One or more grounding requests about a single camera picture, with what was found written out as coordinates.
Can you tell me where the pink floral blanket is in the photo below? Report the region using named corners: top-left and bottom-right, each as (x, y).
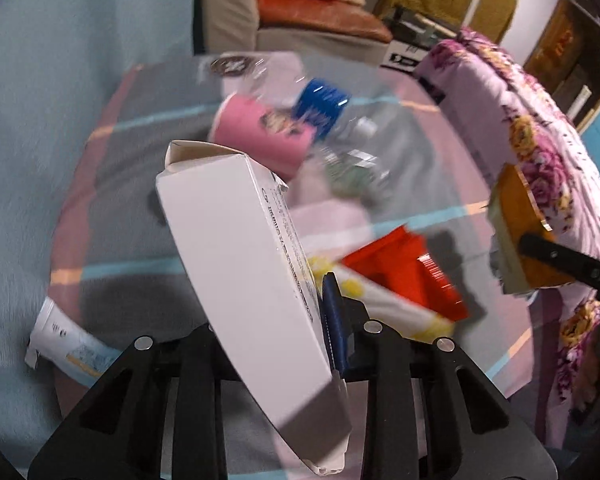
top-left (414, 27), bottom-right (600, 453)

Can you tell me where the black box white label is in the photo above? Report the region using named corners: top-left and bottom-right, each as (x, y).
top-left (380, 4), bottom-right (462, 72)

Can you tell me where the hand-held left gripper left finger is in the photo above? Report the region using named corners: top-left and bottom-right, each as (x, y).
top-left (30, 325), bottom-right (224, 480)

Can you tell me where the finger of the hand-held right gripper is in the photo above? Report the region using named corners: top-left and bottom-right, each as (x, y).
top-left (519, 232), bottom-right (600, 304)

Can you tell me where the beige orange sofa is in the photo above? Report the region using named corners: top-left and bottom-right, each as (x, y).
top-left (202, 0), bottom-right (395, 56)

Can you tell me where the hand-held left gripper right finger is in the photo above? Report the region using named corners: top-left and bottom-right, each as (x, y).
top-left (321, 272), bottom-right (552, 480)

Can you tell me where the pink paper cup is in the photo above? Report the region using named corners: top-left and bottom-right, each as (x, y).
top-left (209, 95), bottom-right (319, 182)

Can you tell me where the light blue bed sheet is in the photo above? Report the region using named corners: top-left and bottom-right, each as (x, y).
top-left (0, 0), bottom-right (206, 461)

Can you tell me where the white cardboard box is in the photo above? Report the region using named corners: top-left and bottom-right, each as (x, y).
top-left (155, 140), bottom-right (354, 477)

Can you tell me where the white squeeze tube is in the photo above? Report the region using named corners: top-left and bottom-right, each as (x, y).
top-left (25, 297), bottom-right (124, 379)

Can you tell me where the brown wooden door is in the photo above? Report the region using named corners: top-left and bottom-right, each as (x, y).
top-left (524, 0), bottom-right (582, 82)

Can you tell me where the clear plastic bottle blue label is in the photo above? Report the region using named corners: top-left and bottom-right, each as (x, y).
top-left (290, 77), bottom-right (382, 161)

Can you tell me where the red snack packet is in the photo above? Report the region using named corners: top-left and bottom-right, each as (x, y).
top-left (340, 225), bottom-right (469, 322)

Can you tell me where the wooden frame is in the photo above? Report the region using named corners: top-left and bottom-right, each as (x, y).
top-left (555, 0), bottom-right (600, 134)

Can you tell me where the clear packet with dark logo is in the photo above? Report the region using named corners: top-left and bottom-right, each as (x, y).
top-left (195, 52), bottom-right (281, 97)

